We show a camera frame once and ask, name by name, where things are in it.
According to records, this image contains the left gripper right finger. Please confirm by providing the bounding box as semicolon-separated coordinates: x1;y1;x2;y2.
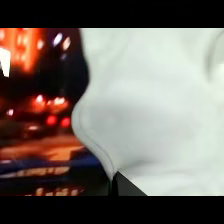
116;170;148;197

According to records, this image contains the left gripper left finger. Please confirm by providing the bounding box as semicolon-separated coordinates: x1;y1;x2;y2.
110;173;119;197

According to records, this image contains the white T-shirt with green print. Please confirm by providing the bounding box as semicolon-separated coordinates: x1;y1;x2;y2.
70;28;224;197

